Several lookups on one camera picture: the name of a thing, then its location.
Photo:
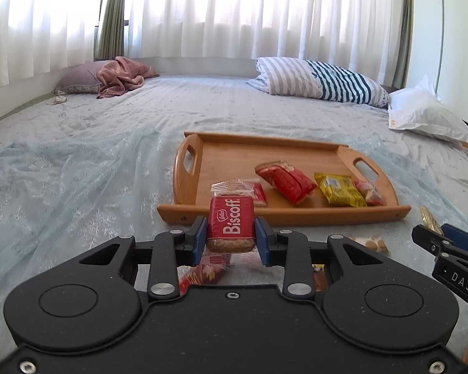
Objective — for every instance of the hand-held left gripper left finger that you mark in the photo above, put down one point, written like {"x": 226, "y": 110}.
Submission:
{"x": 200, "y": 237}

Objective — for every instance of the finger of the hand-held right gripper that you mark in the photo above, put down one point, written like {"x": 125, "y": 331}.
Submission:
{"x": 462, "y": 237}
{"x": 429, "y": 239}

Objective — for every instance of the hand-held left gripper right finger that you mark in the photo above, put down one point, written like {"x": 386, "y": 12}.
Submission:
{"x": 262, "y": 241}

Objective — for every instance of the red gold-edged snack packet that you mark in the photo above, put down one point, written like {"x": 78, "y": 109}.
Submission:
{"x": 427, "y": 218}

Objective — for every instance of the red caramel biscuit packet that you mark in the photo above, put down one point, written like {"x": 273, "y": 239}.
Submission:
{"x": 230, "y": 218}
{"x": 234, "y": 187}

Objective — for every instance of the small red snack packet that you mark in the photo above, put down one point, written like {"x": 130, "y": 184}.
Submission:
{"x": 197, "y": 276}

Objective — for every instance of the polka dot snack packet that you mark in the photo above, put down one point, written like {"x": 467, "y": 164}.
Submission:
{"x": 372, "y": 243}

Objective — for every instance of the large red peanut packet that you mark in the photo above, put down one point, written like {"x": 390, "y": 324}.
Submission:
{"x": 288, "y": 183}

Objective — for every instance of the bun packet with pink edge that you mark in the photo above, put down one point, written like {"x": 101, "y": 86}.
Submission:
{"x": 370, "y": 194}

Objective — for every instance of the yellow snack packet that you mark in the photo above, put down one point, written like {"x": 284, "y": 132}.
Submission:
{"x": 339, "y": 191}

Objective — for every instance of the white pillow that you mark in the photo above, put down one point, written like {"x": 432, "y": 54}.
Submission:
{"x": 421, "y": 117}

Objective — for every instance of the striped pillow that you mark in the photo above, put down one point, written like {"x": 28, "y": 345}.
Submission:
{"x": 316, "y": 80}

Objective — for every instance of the pink crumpled cloth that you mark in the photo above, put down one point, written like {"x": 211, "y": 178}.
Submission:
{"x": 121, "y": 76}

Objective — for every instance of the small pale object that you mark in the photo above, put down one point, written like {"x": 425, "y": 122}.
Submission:
{"x": 58, "y": 99}

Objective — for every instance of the purple pillow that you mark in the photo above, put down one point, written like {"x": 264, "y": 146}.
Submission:
{"x": 76, "y": 80}

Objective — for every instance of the white wardrobe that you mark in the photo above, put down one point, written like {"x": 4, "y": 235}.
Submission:
{"x": 452, "y": 27}

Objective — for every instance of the green curtain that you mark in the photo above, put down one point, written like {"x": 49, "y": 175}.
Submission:
{"x": 403, "y": 27}
{"x": 111, "y": 19}

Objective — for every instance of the white sheer curtain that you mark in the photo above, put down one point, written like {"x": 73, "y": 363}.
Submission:
{"x": 238, "y": 7}

